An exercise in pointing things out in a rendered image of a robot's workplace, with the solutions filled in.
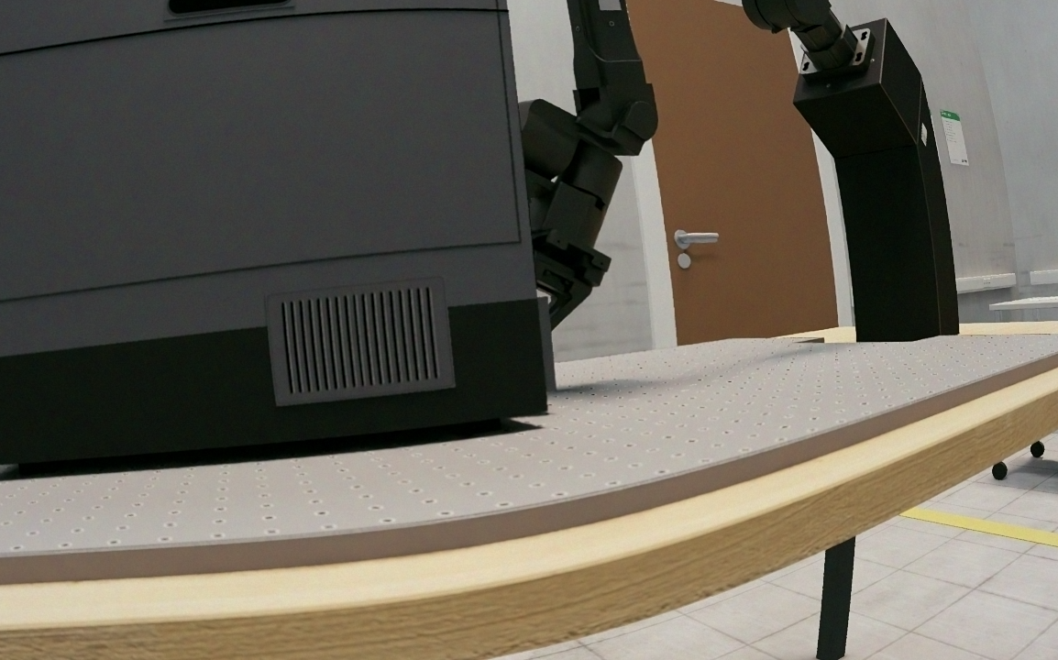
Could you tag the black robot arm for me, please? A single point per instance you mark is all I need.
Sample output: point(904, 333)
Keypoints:
point(605, 56)

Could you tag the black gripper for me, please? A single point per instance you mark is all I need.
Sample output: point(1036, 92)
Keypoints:
point(567, 268)

